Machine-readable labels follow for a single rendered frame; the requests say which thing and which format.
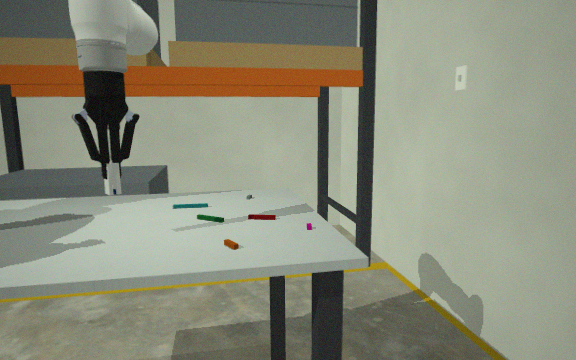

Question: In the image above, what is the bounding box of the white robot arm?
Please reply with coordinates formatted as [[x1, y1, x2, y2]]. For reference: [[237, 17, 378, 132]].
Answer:
[[68, 0, 158, 73]]

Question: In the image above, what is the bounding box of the orange rod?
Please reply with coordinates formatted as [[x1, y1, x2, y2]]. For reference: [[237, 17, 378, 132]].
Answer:
[[224, 239, 239, 250]]

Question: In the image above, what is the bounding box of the red rod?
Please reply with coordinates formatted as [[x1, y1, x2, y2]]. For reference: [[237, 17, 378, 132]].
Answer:
[[248, 215, 276, 220]]

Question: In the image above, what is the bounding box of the turquoise rod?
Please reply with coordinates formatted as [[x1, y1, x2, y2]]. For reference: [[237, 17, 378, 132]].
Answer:
[[173, 203, 208, 209]]

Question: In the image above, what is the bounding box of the green rod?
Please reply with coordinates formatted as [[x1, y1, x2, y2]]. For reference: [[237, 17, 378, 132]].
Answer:
[[197, 215, 224, 222]]

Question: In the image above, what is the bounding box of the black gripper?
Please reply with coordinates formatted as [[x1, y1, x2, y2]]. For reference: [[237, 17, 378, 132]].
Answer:
[[72, 71, 140, 195]]

